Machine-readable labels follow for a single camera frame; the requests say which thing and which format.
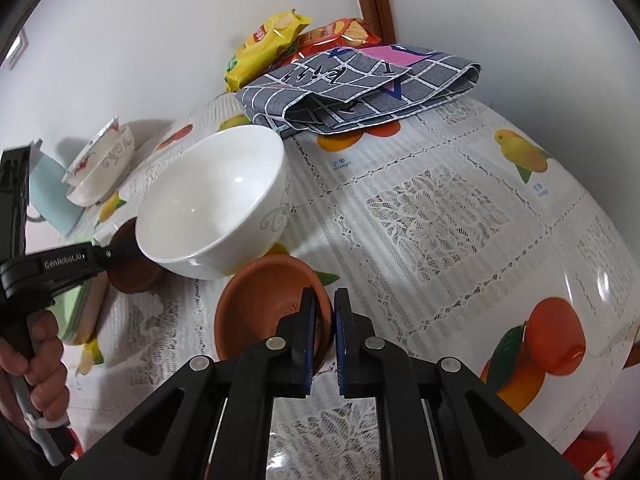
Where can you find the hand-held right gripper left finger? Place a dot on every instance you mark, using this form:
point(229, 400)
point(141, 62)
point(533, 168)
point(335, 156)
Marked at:
point(310, 340)

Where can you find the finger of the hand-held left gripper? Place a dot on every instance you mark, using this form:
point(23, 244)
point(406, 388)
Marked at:
point(122, 252)

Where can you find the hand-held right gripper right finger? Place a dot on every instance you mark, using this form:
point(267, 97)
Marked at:
point(342, 340)

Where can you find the small brown clay bowl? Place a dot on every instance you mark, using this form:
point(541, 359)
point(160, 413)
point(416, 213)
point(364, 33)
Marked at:
point(260, 300)
point(132, 280)

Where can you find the green plastic plate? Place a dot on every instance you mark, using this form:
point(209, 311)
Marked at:
point(70, 307)

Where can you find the pink plastic plate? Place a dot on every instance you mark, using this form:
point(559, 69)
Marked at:
point(101, 300)

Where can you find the person's left hand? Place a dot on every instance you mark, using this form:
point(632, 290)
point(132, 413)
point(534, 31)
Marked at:
point(47, 385)

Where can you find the light blue thermos jug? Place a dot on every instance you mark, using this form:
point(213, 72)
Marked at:
point(50, 200)

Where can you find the white bowl with grey scrolls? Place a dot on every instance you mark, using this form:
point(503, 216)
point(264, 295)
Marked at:
point(110, 165)

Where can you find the large plain white bowl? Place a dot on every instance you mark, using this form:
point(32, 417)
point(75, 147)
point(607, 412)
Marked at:
point(210, 200)

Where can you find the blue patterned porcelain bowl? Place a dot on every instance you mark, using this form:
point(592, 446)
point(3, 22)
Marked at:
point(92, 152)

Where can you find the grey checked cloth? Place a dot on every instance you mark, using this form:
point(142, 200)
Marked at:
point(350, 90)

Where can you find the yellow snack bag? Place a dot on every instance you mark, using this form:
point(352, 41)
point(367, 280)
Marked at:
point(265, 42)

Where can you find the red patterned item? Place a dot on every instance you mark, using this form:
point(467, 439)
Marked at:
point(597, 465)

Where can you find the red snack bag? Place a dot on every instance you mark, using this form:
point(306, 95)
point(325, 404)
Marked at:
point(345, 32)

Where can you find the white light switch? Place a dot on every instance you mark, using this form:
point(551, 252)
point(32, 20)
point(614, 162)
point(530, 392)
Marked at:
point(15, 54)

